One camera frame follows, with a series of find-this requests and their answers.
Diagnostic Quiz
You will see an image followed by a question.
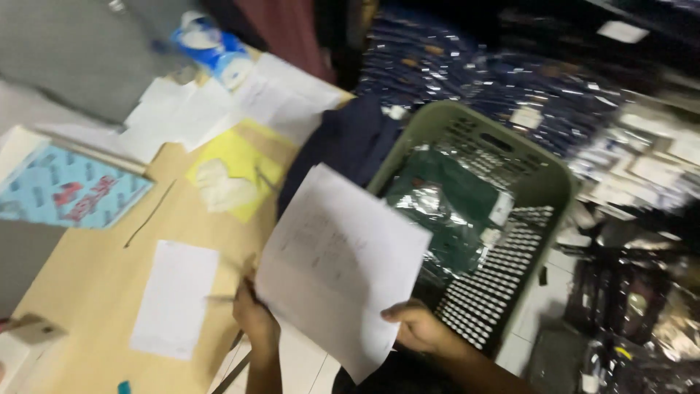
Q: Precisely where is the person's left hand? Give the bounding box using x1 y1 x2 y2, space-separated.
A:
232 276 281 363

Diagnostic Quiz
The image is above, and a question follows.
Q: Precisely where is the person's right hand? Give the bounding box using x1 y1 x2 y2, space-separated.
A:
381 299 466 356

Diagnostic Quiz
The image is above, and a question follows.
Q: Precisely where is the white paper sheet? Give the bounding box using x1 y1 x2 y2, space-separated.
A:
255 162 433 385

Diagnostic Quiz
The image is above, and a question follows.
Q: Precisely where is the small white paper slip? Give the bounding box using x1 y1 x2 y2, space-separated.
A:
129 240 220 362

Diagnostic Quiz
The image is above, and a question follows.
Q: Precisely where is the dark green packaged garment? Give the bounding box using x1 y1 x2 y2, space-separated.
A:
383 145 516 285

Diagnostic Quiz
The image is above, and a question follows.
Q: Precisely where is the white cloth glove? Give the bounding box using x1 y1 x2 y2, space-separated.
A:
195 159 259 214

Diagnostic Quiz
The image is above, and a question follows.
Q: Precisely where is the yellow paper sheet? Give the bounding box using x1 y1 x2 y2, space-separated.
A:
186 119 299 224

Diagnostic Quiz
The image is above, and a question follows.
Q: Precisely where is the green plastic laundry basket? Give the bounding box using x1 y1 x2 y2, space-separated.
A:
365 100 579 359

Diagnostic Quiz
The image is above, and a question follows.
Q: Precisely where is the navy blue garment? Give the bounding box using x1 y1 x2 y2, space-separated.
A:
277 94 405 220

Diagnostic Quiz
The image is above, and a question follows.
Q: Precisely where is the pile of white papers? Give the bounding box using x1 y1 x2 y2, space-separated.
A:
38 52 356 165

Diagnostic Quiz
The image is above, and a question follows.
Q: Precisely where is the light blue printed box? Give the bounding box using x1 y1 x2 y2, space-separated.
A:
0 126 155 229

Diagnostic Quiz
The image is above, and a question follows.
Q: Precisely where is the stack of navy packaged garments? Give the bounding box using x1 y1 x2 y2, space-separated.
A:
355 11 630 159

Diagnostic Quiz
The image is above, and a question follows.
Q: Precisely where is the blue and white tissue pack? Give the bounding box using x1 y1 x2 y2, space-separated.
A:
171 11 257 89

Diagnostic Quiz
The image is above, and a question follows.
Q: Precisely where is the heap of clear packaged items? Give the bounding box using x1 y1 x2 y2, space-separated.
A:
569 93 700 220

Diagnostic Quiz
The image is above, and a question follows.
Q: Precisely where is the maroon cloth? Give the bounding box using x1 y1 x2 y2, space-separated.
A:
235 0 337 84

